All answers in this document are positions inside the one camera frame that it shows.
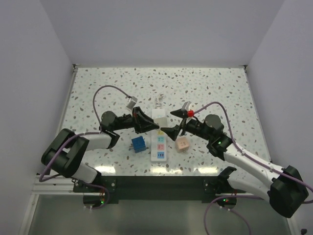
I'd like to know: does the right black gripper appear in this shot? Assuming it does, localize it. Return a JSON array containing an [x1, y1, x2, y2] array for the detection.
[[160, 109, 212, 142]]

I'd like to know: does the pink cube socket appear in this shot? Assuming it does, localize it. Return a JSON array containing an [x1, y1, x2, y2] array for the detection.
[[175, 136, 190, 153]]

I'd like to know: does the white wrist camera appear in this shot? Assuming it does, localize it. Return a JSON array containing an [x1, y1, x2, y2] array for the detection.
[[181, 101, 194, 118], [126, 96, 137, 112]]

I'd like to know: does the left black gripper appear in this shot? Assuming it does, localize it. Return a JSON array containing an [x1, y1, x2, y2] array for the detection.
[[112, 107, 159, 134]]

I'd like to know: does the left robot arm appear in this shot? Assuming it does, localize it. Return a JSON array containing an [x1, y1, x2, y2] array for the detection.
[[41, 107, 159, 192]]

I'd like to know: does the white power strip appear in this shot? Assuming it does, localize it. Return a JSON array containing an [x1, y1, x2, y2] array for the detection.
[[151, 108, 167, 165]]

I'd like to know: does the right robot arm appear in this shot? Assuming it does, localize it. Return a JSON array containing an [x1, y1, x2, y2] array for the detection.
[[161, 110, 309, 218]]

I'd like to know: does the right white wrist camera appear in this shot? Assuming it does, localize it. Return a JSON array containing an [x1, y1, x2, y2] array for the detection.
[[181, 101, 194, 118]]

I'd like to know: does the purple cable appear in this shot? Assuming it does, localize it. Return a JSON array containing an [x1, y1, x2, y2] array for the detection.
[[38, 84, 133, 211], [193, 101, 313, 235]]

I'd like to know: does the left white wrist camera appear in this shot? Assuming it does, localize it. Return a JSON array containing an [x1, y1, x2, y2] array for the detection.
[[126, 96, 137, 112]]

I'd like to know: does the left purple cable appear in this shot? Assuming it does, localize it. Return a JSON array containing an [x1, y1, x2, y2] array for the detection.
[[38, 84, 133, 211]]

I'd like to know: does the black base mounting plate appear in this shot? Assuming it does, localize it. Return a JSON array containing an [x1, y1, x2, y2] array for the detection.
[[73, 175, 246, 204]]

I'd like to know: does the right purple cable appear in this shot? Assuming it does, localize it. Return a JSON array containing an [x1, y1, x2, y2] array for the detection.
[[193, 101, 313, 235]]

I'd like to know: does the blue cube socket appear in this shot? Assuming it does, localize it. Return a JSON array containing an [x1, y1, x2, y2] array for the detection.
[[130, 136, 147, 153]]

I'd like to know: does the white plug adapter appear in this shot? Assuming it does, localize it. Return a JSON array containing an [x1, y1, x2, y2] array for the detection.
[[154, 117, 168, 128]]

